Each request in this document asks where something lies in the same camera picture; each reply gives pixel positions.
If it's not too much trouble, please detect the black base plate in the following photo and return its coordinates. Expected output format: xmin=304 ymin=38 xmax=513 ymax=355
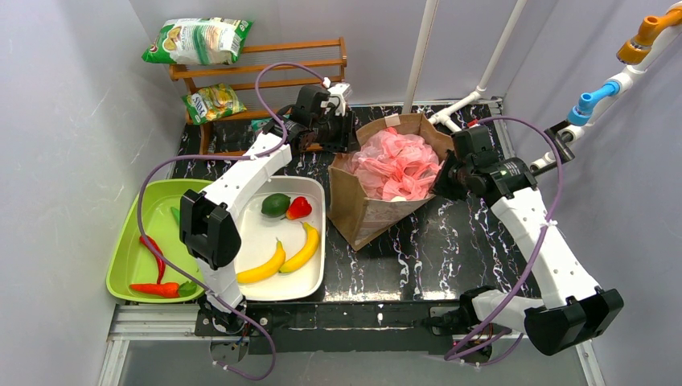
xmin=195 ymin=300 xmax=473 ymax=355

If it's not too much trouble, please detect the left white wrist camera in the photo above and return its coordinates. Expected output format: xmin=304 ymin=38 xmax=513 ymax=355
xmin=321 ymin=82 xmax=352 ymax=117

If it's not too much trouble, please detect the teal candy packet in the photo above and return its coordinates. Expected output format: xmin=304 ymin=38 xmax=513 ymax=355
xmin=250 ymin=118 xmax=272 ymax=133

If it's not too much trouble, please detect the red strawberry toy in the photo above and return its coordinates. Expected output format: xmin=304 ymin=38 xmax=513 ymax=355
xmin=286 ymin=196 xmax=312 ymax=220

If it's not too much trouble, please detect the black pipe clamp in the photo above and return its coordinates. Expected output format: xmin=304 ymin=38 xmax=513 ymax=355
xmin=529 ymin=121 xmax=575 ymax=177

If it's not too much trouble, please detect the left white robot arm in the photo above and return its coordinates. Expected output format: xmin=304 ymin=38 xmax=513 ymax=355
xmin=179 ymin=82 xmax=360 ymax=313

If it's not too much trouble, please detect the green avocado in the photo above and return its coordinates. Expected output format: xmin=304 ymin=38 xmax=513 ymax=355
xmin=261 ymin=193 xmax=291 ymax=217

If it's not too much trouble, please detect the orange pipe valve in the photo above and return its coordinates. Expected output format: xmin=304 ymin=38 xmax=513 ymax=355
xmin=616 ymin=16 xmax=668 ymax=65

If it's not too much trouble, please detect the pink plastic grocery bag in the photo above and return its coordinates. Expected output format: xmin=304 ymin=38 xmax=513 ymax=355
xmin=343 ymin=127 xmax=441 ymax=201

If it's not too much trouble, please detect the green white chips bag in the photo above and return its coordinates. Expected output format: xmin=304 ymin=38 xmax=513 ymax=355
xmin=142 ymin=17 xmax=253 ymax=66

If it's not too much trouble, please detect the red chili pepper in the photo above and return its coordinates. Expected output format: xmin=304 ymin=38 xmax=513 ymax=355
xmin=138 ymin=236 xmax=166 ymax=284

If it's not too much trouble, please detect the small red tomato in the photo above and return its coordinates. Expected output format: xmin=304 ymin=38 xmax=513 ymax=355
xmin=129 ymin=281 xmax=198 ymax=298

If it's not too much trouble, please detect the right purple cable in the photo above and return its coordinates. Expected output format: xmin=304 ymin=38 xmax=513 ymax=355
xmin=443 ymin=116 xmax=565 ymax=368

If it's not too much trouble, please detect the wooden shelf rack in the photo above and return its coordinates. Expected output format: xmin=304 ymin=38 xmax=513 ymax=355
xmin=168 ymin=36 xmax=347 ymax=155

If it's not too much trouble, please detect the green plastic bin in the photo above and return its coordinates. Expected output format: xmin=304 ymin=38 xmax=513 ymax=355
xmin=105 ymin=179 xmax=210 ymax=304

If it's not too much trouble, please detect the white rectangular tray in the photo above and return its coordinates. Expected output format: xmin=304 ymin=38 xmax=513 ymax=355
xmin=234 ymin=176 xmax=327 ymax=302

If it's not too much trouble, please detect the right yellow banana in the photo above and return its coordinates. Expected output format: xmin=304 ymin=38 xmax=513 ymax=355
xmin=279 ymin=222 xmax=321 ymax=273

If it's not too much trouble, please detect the yellow banana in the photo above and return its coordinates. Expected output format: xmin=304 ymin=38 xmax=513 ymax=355
xmin=236 ymin=240 xmax=286 ymax=284
xmin=279 ymin=222 xmax=321 ymax=273

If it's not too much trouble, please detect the blue pipe valve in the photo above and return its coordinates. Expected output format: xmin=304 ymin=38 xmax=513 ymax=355
xmin=566 ymin=80 xmax=621 ymax=126

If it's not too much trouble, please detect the white PVC pipe frame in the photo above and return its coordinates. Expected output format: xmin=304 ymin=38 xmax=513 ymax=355
xmin=428 ymin=1 xmax=681 ymax=144

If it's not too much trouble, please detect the green yellow snack bag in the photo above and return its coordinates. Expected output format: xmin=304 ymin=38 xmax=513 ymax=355
xmin=182 ymin=83 xmax=247 ymax=125

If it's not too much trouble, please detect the lower left yellow banana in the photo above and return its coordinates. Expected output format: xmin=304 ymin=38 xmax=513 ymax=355
xmin=236 ymin=240 xmax=286 ymax=284

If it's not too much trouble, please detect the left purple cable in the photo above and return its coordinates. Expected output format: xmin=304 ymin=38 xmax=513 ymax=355
xmin=136 ymin=62 xmax=331 ymax=383

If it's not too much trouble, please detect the green cucumber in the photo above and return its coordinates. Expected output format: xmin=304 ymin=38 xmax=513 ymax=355
xmin=170 ymin=207 xmax=181 ymax=226

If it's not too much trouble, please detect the purple cable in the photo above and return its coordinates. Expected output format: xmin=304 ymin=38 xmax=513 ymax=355
xmin=136 ymin=62 xmax=331 ymax=383
xmin=443 ymin=116 xmax=565 ymax=368

